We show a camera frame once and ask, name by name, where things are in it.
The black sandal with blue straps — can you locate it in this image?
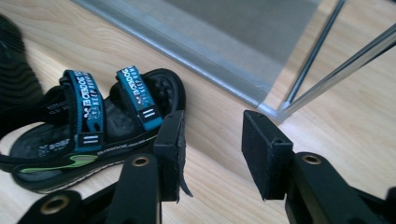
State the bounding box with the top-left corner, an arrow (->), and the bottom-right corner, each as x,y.
0,65 -> 187,194

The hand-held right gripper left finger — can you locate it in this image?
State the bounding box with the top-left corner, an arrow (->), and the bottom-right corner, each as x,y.
152,109 -> 193,203

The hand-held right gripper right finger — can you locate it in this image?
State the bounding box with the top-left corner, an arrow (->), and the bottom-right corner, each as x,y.
241,109 -> 295,201

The grey metal shoe rack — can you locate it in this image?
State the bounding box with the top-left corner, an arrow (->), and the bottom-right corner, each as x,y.
71,0 -> 396,125

